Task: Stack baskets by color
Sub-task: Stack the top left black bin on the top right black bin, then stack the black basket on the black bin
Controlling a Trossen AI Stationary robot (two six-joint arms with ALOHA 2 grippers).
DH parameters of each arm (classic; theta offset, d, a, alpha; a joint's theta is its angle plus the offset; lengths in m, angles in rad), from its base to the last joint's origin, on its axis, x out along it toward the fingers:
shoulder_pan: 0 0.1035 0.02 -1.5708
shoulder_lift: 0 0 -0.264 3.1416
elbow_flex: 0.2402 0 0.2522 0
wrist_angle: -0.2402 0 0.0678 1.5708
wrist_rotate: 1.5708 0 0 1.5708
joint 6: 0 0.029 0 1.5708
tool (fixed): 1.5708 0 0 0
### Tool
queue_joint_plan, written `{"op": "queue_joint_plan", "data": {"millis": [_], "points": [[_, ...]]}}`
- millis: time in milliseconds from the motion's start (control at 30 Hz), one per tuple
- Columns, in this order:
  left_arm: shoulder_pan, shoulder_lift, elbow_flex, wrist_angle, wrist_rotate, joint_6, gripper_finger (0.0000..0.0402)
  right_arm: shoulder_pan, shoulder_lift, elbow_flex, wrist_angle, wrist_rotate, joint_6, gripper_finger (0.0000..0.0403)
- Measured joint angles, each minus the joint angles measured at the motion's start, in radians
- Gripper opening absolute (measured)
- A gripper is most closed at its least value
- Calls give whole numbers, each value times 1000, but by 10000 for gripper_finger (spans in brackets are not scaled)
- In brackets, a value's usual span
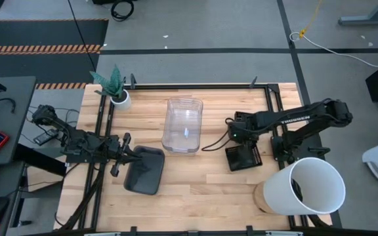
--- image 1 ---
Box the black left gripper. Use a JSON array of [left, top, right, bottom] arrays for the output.
[[105, 132, 143, 178]]

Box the smoke grey plastic bin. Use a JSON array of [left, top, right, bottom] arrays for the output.
[[124, 146, 166, 194], [123, 146, 165, 196]]

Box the clear plastic bin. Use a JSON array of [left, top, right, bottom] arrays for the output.
[[161, 100, 203, 155], [161, 98, 203, 153], [161, 97, 204, 150]]

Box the white plant pot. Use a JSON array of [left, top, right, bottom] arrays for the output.
[[110, 88, 133, 111]]

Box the round wooden base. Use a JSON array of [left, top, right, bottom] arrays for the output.
[[253, 181, 275, 214]]

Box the white cylindrical shade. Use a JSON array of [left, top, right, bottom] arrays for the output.
[[262, 157, 347, 216]]

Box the green artificial plant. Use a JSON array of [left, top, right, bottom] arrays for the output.
[[89, 64, 126, 99]]

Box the small black device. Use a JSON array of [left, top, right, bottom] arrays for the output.
[[32, 128, 59, 147]]

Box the grey side desk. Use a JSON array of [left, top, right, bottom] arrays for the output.
[[0, 76, 37, 167]]

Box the black floor mat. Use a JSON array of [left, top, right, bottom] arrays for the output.
[[0, 18, 110, 90]]

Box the grey table leg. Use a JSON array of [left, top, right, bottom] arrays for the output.
[[337, 0, 378, 27]]

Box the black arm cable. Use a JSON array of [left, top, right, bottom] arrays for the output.
[[201, 117, 234, 152]]

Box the black aluminium table frame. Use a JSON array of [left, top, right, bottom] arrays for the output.
[[57, 73, 334, 236]]

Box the white floor cable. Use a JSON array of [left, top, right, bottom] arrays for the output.
[[289, 31, 378, 68]]

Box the yellow cord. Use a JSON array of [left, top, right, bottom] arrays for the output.
[[298, 0, 324, 39]]

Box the thin black cable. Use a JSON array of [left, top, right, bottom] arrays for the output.
[[66, 0, 98, 72]]

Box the coiled black cable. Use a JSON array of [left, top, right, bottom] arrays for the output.
[[110, 0, 135, 22]]

